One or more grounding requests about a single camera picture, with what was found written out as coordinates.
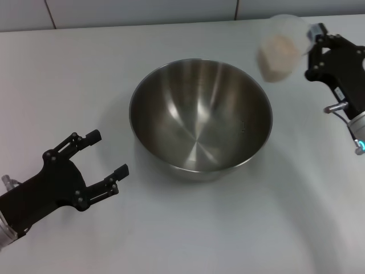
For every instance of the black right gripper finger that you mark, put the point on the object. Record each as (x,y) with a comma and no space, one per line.
(330,38)
(315,58)

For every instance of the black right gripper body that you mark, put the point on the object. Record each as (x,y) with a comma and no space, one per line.
(345,74)

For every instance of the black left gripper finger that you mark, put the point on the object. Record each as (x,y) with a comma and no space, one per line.
(82,140)
(108,185)

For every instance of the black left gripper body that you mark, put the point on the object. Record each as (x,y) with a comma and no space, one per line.
(51,188)

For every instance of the white rice grains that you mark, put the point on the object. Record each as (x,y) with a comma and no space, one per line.
(278,57)

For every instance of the clear plastic cup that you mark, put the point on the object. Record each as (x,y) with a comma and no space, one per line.
(288,25)

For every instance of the stainless steel mixing bowl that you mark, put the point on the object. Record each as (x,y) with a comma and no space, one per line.
(199,120)

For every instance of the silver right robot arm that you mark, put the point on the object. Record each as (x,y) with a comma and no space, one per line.
(357,128)

